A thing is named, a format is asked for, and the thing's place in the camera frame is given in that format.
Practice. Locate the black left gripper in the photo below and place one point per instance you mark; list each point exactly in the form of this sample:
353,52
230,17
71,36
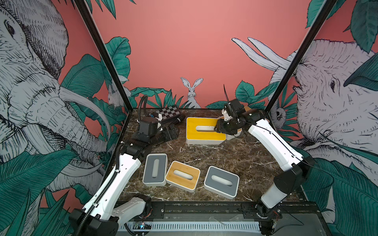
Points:
174,134

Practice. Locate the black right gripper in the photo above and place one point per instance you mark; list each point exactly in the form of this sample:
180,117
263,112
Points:
220,124

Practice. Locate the yellow lid tissue box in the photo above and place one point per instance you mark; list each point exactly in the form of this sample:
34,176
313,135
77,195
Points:
200,131

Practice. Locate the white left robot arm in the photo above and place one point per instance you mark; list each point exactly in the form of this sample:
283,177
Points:
99,217

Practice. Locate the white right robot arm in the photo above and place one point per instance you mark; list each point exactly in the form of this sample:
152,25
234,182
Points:
295,167

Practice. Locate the small bamboo lid tissue box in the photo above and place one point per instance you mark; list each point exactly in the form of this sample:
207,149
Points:
229,137

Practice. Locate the grey lid tissue box left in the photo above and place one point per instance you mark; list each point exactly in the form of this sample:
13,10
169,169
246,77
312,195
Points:
155,170

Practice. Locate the grey lid tissue box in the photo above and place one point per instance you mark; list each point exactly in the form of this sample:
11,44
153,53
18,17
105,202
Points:
222,182
155,170

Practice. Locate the front bamboo lid tissue box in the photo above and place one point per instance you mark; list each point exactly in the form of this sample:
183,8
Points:
183,176

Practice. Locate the grey lid tissue box right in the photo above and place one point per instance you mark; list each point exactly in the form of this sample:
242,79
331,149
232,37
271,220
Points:
222,182

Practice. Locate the folding chess board box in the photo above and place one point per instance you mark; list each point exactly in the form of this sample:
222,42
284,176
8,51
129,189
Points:
167,114

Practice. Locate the white vented strip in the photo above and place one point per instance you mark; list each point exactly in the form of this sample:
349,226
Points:
177,226

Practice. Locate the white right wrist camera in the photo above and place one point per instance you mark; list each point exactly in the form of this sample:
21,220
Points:
232,109

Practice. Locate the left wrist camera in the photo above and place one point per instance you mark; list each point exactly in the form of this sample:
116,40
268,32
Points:
149,126

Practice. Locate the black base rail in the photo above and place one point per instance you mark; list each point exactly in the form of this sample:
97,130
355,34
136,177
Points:
248,210

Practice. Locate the black corner frame post right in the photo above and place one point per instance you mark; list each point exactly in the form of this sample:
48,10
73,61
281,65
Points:
321,17

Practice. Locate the black corner frame post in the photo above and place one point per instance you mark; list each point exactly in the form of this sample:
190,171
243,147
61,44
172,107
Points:
321,17
96,37

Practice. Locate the black corner frame post left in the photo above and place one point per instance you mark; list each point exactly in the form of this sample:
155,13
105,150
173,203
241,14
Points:
96,37

